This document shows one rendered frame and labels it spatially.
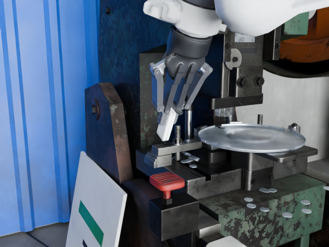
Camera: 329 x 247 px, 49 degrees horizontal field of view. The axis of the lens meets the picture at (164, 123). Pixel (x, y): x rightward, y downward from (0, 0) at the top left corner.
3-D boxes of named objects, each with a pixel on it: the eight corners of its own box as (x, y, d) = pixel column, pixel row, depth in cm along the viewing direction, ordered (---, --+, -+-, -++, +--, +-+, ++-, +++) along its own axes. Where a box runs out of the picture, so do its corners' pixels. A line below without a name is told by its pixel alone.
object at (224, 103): (264, 111, 109) (265, 93, 107) (210, 118, 99) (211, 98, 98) (229, 104, 122) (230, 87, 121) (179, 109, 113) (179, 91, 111)
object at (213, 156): (261, 153, 112) (262, 143, 111) (209, 163, 102) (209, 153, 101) (228, 140, 125) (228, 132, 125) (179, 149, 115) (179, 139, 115)
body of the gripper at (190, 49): (181, 38, 58) (168, 87, 63) (223, 39, 62) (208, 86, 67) (161, 19, 63) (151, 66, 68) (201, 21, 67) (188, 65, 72)
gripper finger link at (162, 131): (173, 113, 71) (170, 113, 71) (165, 140, 75) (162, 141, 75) (166, 105, 73) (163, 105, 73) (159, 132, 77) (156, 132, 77)
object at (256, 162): (315, 198, 92) (320, 147, 89) (276, 210, 86) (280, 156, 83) (247, 169, 114) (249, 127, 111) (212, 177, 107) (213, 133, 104)
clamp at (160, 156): (204, 158, 106) (205, 124, 104) (153, 168, 98) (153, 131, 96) (193, 153, 112) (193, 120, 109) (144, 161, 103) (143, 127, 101)
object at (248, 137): (178, 133, 106) (178, 130, 106) (252, 122, 120) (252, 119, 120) (246, 160, 82) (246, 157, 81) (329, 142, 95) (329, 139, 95)
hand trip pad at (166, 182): (187, 213, 77) (187, 180, 75) (162, 220, 74) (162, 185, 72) (170, 201, 83) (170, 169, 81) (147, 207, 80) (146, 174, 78)
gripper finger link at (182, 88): (180, 54, 67) (187, 54, 68) (168, 104, 74) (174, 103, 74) (191, 64, 65) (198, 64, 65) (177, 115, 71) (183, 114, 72)
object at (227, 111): (233, 115, 110) (234, 103, 109) (221, 117, 107) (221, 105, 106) (226, 113, 112) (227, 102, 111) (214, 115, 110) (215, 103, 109)
